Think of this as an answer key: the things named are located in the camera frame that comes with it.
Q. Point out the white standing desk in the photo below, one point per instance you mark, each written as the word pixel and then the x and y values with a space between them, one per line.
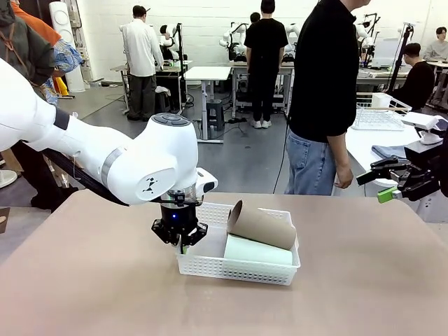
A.
pixel 206 73

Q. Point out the white perforated plastic basket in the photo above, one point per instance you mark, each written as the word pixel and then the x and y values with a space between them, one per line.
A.
pixel 238 271

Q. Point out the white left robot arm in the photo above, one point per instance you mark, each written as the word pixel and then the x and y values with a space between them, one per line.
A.
pixel 157 154

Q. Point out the person in black shirt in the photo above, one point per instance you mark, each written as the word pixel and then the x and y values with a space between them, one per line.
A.
pixel 322 70

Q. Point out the seated person in black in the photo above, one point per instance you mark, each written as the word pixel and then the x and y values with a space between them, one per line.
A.
pixel 175 52

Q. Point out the light green cup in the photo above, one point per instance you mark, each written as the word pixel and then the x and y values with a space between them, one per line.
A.
pixel 259 256

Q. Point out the man in white shirt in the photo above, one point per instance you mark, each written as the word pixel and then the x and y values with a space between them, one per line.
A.
pixel 141 49

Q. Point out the brown wooden board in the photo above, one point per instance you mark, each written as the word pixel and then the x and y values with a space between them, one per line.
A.
pixel 3 218

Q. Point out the white side table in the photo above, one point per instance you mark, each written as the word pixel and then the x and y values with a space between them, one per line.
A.
pixel 360 147

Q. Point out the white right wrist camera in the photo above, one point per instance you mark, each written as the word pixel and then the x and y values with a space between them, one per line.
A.
pixel 425 122

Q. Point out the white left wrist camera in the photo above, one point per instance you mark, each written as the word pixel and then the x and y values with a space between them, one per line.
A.
pixel 208 183

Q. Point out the brown cup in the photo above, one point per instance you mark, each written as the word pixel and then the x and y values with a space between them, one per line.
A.
pixel 266 227

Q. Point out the mannequin with orange jacket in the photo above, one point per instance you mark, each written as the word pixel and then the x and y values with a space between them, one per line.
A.
pixel 38 24

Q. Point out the person behind standing man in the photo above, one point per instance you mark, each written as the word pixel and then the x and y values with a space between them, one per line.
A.
pixel 255 17

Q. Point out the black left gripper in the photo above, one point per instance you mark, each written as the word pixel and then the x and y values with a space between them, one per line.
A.
pixel 178 224

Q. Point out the standing man in black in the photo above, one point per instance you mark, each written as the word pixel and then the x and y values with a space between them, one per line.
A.
pixel 266 42

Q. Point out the seated man black sweater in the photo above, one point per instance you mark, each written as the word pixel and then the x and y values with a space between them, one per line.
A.
pixel 418 80

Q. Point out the grey monitor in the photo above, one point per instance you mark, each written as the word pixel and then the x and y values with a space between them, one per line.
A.
pixel 388 52

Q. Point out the black tripod stand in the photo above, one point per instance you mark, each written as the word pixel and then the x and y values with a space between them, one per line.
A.
pixel 402 52

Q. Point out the wooden workbench with tools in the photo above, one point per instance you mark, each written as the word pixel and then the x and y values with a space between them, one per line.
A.
pixel 171 70

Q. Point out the person's right hand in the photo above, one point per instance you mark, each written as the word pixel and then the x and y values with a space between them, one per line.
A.
pixel 344 178

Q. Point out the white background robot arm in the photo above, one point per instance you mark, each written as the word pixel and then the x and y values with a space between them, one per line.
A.
pixel 167 41
pixel 362 35
pixel 292 29
pixel 225 36

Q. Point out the blue towel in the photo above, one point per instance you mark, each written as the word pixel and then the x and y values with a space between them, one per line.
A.
pixel 388 151

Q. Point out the long grey workbench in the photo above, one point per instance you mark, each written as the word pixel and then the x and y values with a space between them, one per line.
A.
pixel 238 68

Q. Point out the white square container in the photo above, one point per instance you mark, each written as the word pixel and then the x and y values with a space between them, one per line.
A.
pixel 381 101

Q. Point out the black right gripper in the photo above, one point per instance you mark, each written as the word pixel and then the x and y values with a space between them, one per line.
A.
pixel 421 175

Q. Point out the white floor fan base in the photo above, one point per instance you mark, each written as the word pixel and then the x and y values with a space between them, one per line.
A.
pixel 7 178

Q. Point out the black camera stand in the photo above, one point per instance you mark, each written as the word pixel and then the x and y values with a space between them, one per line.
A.
pixel 180 38

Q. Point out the grey plastic stool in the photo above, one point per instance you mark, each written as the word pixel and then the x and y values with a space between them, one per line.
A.
pixel 214 115

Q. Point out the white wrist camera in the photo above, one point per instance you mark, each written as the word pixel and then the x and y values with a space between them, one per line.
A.
pixel 208 183
pixel 425 122

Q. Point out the mannequin with grey vest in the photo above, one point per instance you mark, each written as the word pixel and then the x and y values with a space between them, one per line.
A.
pixel 28 42

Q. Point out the seated man grey sweater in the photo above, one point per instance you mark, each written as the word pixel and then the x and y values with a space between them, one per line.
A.
pixel 439 49

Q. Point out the dark stool with white cloth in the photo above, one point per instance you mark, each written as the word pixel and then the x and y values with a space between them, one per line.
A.
pixel 164 101

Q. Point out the blue patterned garment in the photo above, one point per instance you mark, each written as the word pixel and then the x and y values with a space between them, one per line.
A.
pixel 66 56

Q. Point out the person's right forearm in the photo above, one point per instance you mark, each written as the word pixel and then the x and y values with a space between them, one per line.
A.
pixel 337 150

